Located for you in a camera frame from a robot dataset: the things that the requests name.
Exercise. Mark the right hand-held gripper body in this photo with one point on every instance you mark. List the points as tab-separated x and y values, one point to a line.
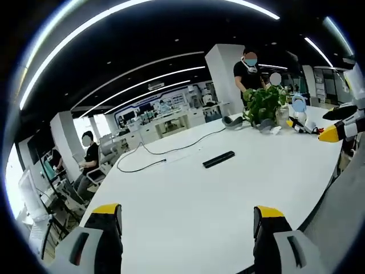
355	114

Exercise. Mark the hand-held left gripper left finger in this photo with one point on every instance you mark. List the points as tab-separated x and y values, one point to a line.
94	242

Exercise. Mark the white office chair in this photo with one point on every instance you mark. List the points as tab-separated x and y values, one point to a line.
98	168

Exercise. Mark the white display counter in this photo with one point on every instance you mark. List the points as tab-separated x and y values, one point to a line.
171	122

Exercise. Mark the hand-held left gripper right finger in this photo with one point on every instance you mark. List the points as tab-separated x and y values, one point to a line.
273	242

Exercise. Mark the grey office chair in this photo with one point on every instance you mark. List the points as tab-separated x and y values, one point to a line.
336	211

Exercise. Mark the black remote control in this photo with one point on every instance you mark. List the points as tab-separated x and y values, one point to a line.
219	159

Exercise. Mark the white pillar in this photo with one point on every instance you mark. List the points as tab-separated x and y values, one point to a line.
218	80

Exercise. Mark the green potted plant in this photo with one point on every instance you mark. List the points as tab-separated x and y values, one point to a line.
263	105

